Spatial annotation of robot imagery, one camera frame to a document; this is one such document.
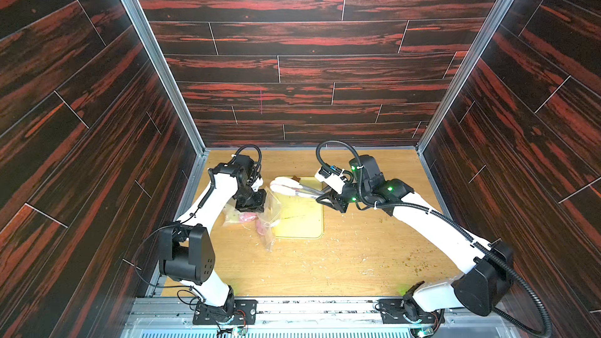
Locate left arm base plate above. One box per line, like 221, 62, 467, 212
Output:
193, 299, 258, 325

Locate yellow tray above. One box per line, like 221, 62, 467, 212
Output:
274, 177, 324, 239

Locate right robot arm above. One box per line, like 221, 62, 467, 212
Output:
316, 142, 552, 337

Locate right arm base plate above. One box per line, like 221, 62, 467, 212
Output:
374, 298, 444, 325

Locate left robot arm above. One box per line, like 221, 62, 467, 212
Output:
158, 145, 267, 323

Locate clear resealable bag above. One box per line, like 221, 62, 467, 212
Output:
256, 189, 283, 252
222, 204, 258, 226

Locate metal tongs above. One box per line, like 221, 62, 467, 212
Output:
269, 177, 323, 200

